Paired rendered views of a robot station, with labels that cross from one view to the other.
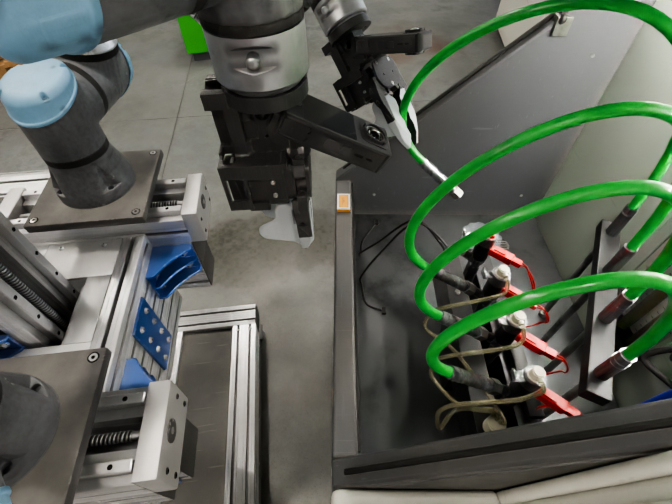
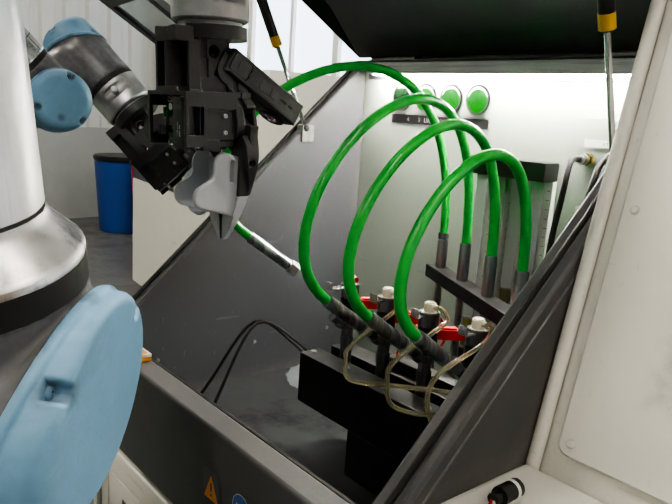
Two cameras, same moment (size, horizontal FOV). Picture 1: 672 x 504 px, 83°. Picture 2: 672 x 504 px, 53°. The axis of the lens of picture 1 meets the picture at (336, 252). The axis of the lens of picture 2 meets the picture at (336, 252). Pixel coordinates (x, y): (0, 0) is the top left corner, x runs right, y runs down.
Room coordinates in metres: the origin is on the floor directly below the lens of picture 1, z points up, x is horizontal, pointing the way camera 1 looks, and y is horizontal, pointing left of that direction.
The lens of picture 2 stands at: (-0.31, 0.41, 1.34)
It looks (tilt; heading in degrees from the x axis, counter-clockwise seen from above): 12 degrees down; 319
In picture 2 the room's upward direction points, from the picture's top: 4 degrees clockwise
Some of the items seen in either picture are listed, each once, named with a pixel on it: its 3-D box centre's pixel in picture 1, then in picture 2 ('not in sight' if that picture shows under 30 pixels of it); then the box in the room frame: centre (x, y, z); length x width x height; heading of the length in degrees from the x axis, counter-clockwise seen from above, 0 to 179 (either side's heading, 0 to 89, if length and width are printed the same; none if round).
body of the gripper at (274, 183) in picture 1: (267, 141); (204, 90); (0.31, 0.06, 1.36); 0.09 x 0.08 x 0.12; 93
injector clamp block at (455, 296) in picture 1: (473, 350); (396, 431); (0.30, -0.25, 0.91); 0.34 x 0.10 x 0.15; 0
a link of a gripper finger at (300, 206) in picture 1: (300, 202); (237, 152); (0.29, 0.04, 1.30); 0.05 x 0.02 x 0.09; 3
